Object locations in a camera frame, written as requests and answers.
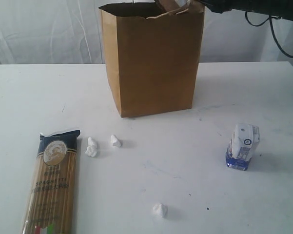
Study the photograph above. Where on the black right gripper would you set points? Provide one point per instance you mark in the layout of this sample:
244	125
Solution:
218	6

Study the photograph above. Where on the brown kraft pouch orange stripe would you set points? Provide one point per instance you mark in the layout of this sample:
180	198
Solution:
174	7

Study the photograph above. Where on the white blue milk carton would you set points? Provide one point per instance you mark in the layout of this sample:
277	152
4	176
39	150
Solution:
242	146

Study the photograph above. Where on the spaghetti packet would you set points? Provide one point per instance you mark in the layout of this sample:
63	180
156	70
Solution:
51	200

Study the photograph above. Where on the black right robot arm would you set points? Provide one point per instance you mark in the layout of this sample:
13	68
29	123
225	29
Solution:
277	8

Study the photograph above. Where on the brown paper bag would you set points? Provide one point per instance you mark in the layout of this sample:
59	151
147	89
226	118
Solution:
151	55

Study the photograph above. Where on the small white figurine by jar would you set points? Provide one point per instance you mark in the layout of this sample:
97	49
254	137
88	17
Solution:
115	141

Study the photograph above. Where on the small white figurine by packet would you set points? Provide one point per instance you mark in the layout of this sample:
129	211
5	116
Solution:
92	148

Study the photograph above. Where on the white backdrop curtain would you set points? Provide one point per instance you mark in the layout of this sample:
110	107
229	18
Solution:
69	31

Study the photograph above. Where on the small white figurine near front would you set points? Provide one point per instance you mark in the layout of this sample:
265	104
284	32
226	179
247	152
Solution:
160	210

